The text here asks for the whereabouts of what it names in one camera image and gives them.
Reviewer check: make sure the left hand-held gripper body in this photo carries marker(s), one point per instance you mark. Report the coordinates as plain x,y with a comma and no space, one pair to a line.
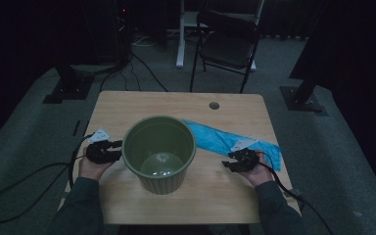
98,153

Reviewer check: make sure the dark curtain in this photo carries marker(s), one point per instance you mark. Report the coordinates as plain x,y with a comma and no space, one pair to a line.
355,65
19,49

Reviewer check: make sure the person's left hand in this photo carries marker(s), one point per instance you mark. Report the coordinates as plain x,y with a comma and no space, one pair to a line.
93,170

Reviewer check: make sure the blue plastic bag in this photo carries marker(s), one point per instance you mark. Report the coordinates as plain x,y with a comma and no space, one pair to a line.
215,138

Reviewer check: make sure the black stand base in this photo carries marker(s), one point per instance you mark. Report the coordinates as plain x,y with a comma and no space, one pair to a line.
302,98
70,89

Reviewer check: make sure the grey table grommet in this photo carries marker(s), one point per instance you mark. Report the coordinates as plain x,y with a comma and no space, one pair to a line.
214,105

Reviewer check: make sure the black folding chair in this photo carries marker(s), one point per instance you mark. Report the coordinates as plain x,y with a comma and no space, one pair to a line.
228,49

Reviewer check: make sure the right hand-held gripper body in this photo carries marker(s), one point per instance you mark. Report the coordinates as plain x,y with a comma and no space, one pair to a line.
248,160

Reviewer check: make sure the green plastic bin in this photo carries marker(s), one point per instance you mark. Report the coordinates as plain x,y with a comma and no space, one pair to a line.
150,140

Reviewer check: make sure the black floor strip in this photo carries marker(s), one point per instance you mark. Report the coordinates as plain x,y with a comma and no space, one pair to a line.
76,128

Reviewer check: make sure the dark equipment tower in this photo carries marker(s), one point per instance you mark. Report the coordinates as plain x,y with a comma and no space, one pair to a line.
122,32

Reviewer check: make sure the person's right hand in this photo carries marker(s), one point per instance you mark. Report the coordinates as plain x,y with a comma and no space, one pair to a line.
261,174

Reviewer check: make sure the grey tape piece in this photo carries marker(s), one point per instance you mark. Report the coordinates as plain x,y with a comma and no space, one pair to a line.
294,193

